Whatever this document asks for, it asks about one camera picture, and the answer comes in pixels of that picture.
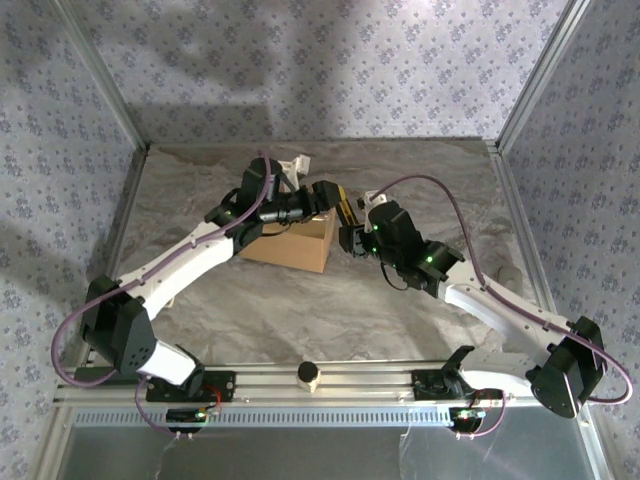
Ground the grey metal panel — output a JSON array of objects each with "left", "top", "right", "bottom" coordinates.
[{"left": 64, "top": 424, "right": 601, "bottom": 480}]

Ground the aluminium frame cross rail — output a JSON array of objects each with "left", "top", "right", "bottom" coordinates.
[{"left": 53, "top": 363, "right": 599, "bottom": 407}]

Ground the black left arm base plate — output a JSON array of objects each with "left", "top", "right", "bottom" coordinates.
[{"left": 144, "top": 372, "right": 237, "bottom": 404}]

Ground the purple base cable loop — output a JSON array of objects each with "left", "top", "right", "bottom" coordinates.
[
  {"left": 135, "top": 374, "right": 201, "bottom": 441},
  {"left": 452, "top": 389, "right": 507, "bottom": 441}
]

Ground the grey slotted cable duct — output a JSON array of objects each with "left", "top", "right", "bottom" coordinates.
[{"left": 74, "top": 405, "right": 454, "bottom": 427}]

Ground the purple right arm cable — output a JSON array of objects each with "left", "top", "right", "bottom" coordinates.
[{"left": 372, "top": 173, "right": 634, "bottom": 406}]

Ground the small black controller board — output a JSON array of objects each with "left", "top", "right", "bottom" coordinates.
[
  {"left": 166, "top": 407, "right": 222, "bottom": 434},
  {"left": 447, "top": 406, "right": 489, "bottom": 432}
]

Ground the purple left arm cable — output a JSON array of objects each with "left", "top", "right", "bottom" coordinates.
[{"left": 52, "top": 149, "right": 275, "bottom": 389}]

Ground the aluminium frame post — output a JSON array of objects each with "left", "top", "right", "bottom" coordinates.
[
  {"left": 53, "top": 0, "right": 153, "bottom": 152},
  {"left": 493, "top": 0, "right": 595, "bottom": 152}
]

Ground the black bar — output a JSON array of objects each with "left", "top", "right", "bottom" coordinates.
[{"left": 73, "top": 367, "right": 119, "bottom": 383}]

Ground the marble patterned table cover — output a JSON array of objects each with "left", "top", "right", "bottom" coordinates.
[{"left": 94, "top": 139, "right": 556, "bottom": 369}]

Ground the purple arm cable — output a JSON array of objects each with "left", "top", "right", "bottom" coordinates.
[
  {"left": 52, "top": 149, "right": 275, "bottom": 389},
  {"left": 372, "top": 173, "right": 634, "bottom": 406}
]

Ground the brown cardboard express box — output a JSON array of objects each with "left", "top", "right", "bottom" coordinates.
[{"left": 238, "top": 207, "right": 337, "bottom": 275}]

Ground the aluminium frame side rail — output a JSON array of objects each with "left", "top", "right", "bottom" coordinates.
[
  {"left": 484, "top": 141, "right": 601, "bottom": 401},
  {"left": 74, "top": 144, "right": 152, "bottom": 371}
]

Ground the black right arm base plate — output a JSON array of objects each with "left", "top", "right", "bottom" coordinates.
[{"left": 412, "top": 368, "right": 504, "bottom": 402}]

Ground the small grey round object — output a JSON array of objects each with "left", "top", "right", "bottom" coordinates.
[{"left": 494, "top": 264, "right": 524, "bottom": 289}]

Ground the black knob on cream base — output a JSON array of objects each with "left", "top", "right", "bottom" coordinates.
[{"left": 296, "top": 360, "right": 321, "bottom": 394}]

